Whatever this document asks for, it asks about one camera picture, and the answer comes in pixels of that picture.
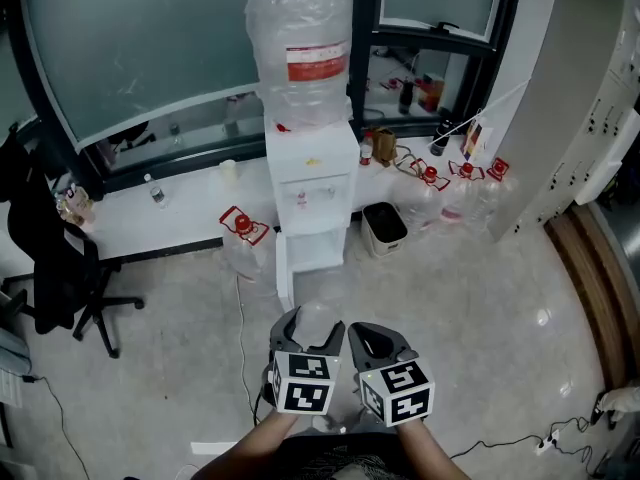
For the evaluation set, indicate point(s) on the white paper cup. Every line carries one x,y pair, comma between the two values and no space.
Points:
228,172

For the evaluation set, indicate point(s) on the red cap drink bottle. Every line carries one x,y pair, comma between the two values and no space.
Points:
366,150

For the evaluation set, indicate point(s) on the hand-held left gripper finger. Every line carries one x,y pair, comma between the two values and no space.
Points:
282,335
332,343

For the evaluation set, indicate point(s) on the clear plastic cup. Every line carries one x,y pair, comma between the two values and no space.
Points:
315,320

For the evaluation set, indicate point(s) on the empty clear jug red cap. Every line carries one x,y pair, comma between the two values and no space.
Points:
462,203
500,188
247,248
417,203

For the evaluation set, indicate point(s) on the pink label drink bottle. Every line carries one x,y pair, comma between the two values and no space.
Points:
75,205

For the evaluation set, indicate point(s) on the person's left forearm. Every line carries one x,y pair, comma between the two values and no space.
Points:
250,448

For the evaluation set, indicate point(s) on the person's right forearm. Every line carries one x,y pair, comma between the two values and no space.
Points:
425,448

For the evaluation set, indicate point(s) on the large clear water barrel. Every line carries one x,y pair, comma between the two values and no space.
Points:
305,43

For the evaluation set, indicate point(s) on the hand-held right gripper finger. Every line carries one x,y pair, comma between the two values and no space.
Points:
361,353
392,343

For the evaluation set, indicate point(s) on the white power strip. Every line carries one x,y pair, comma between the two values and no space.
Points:
547,443

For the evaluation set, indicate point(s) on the person's dark patterned clothing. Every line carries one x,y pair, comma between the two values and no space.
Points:
340,458

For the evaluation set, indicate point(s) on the brown paper bag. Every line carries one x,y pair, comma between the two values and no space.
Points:
385,145

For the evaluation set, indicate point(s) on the colourful carton box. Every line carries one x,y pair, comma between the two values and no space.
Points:
475,140

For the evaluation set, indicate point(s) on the thin white rod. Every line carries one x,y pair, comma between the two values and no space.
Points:
480,112

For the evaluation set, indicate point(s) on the black office chair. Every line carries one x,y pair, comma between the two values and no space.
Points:
55,248

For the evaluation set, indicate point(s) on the white water dispenser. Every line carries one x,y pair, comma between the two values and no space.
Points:
310,203

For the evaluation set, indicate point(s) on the grey locker cabinet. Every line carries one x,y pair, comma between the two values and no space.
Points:
560,98

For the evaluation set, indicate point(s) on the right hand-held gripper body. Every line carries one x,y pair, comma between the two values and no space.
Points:
400,393

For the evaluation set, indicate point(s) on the small clear water bottle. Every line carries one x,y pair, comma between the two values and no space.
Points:
157,194

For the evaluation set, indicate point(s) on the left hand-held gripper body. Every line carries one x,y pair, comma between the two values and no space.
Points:
305,383

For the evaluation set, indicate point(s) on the dark drink bottle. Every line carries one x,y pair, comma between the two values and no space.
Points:
441,138

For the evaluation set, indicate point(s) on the beige trash bin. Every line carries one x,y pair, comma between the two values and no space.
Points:
384,230

